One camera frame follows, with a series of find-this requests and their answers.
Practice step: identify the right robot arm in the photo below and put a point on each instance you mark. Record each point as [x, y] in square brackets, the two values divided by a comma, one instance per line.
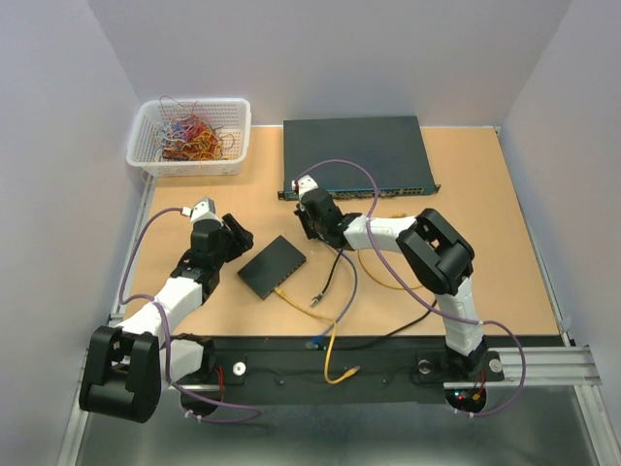
[439, 257]

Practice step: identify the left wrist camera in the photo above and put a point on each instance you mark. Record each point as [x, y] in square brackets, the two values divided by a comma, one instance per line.
[204, 209]

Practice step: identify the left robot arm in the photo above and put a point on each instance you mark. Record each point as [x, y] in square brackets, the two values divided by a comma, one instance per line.
[129, 365]

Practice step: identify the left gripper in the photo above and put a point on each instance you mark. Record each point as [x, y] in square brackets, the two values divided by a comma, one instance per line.
[242, 240]

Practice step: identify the aluminium rail frame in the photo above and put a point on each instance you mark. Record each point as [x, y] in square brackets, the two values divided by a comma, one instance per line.
[319, 309]

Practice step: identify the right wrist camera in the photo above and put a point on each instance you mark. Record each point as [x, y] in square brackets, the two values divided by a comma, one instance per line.
[304, 185]

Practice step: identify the white plastic basket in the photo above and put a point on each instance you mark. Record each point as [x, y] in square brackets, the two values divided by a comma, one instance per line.
[190, 137]

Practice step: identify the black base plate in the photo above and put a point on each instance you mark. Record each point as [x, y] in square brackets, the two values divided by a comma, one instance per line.
[348, 370]

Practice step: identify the small black network switch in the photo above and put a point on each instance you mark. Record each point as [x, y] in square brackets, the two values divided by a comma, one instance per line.
[268, 269]

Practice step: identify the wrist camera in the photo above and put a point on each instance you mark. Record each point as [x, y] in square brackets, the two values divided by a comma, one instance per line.
[304, 185]
[204, 209]

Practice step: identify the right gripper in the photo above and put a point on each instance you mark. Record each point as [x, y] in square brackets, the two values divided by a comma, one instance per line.
[302, 216]

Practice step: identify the large rack network switch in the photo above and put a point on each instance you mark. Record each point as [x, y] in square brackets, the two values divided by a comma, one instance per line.
[390, 148]

